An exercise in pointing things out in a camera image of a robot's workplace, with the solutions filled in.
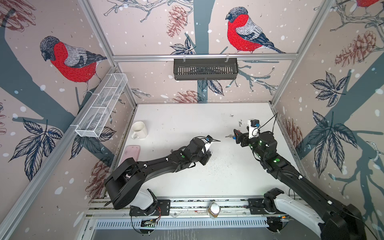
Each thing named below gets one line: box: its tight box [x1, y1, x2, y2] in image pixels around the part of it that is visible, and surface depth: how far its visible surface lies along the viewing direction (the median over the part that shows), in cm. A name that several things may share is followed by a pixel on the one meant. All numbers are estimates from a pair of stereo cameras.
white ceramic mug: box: [131, 121, 148, 140], surface depth 98 cm
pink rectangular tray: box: [119, 145, 141, 167], surface depth 94 cm
